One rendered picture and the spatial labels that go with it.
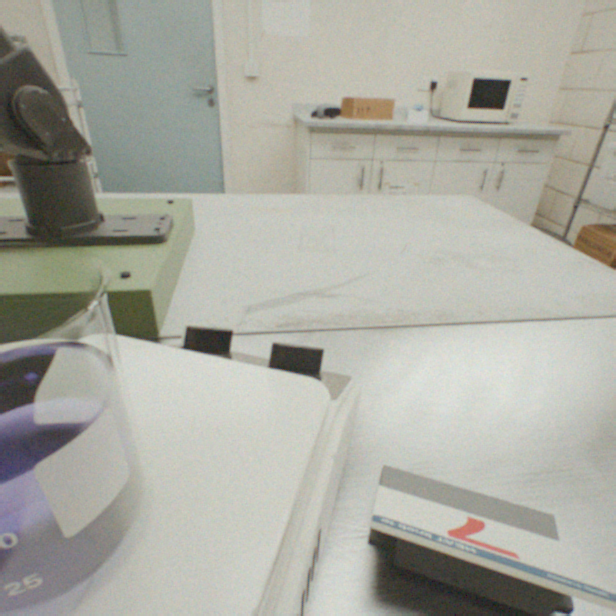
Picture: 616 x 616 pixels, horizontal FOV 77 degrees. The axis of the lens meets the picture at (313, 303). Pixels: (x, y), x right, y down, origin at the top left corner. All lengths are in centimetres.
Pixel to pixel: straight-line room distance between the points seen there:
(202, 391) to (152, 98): 295
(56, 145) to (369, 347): 32
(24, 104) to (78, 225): 11
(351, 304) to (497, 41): 318
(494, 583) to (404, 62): 313
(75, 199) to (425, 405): 36
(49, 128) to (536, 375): 44
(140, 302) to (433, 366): 24
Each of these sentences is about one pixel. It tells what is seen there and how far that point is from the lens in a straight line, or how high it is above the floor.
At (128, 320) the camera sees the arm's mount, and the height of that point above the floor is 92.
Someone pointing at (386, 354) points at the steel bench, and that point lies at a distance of 33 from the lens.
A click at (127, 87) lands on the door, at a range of 310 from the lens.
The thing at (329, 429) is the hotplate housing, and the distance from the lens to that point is 17.
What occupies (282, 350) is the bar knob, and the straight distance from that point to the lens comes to 22.
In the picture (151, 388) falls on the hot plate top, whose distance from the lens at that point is 17.
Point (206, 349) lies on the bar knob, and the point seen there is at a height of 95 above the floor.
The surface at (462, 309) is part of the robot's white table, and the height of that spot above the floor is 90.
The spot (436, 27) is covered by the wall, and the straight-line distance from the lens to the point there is 329.
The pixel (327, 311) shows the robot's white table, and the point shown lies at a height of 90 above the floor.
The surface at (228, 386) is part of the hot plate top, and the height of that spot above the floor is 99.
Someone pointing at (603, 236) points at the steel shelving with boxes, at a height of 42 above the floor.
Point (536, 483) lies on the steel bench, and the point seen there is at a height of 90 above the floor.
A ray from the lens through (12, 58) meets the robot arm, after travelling 42.
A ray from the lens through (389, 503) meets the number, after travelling 21.
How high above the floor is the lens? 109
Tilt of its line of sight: 30 degrees down
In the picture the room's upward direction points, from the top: 3 degrees clockwise
